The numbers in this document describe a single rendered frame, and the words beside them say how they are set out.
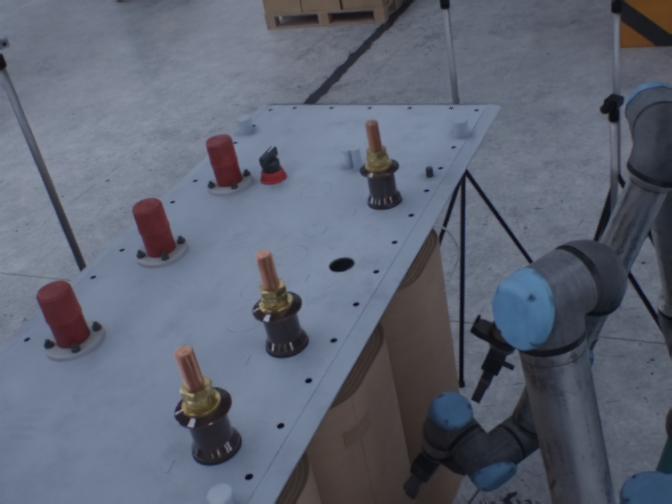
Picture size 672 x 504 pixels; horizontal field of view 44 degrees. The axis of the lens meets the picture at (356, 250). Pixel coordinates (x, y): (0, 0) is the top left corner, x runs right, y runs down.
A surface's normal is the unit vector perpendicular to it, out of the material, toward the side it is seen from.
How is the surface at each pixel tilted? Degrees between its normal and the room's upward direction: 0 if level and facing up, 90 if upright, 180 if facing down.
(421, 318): 90
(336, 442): 90
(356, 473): 90
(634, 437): 0
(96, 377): 0
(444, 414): 19
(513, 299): 83
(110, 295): 0
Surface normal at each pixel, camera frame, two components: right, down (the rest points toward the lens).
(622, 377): -0.17, -0.84
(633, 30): -0.37, 0.55
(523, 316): -0.83, 0.30
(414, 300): 0.67, 0.29
